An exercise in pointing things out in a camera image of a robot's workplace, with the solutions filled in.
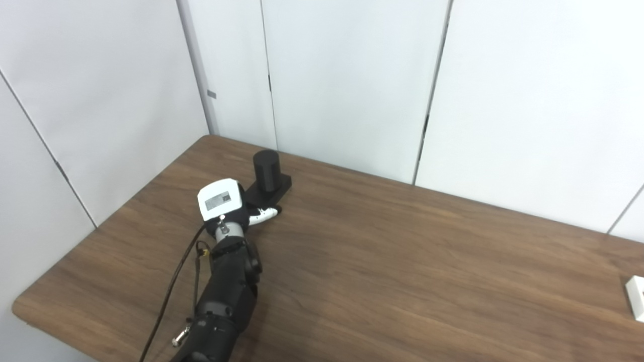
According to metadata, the black peg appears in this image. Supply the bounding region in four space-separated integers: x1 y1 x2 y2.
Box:
245 149 293 208

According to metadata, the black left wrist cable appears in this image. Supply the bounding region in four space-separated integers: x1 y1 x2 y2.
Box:
139 224 208 362

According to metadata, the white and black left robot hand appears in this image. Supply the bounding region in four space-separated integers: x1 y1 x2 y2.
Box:
197 178 282 228

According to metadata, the grey wall corner post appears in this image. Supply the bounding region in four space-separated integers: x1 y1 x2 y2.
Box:
176 0 221 137

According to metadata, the white square piece with hole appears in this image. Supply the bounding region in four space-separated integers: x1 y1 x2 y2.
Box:
625 276 644 323

